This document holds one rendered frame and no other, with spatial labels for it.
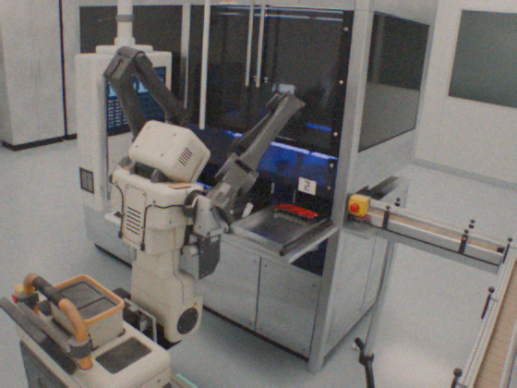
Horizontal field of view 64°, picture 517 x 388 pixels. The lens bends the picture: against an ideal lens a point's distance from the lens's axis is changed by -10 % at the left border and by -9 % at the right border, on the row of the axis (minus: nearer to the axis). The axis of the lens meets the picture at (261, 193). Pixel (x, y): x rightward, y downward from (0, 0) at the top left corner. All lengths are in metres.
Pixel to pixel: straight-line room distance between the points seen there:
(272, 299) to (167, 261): 1.03
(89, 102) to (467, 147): 5.29
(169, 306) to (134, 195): 0.39
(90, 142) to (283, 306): 1.26
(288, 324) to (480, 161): 4.60
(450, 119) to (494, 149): 0.72
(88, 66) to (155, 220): 1.00
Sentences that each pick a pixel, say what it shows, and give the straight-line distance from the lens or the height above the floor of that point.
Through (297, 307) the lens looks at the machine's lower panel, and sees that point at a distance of 2.32.
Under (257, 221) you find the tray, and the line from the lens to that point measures 1.97.
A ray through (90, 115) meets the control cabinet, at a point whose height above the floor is 1.28.
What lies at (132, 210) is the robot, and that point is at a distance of 1.41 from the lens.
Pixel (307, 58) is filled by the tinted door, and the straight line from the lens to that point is 1.96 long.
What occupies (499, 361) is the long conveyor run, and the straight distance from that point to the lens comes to 1.34.
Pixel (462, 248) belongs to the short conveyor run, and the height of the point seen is 0.92.
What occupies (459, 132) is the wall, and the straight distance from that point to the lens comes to 6.48.
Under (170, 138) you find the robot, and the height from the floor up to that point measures 1.36.
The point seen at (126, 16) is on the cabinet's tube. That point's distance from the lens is 2.26.
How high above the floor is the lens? 1.69
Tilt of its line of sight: 21 degrees down
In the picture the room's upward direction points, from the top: 4 degrees clockwise
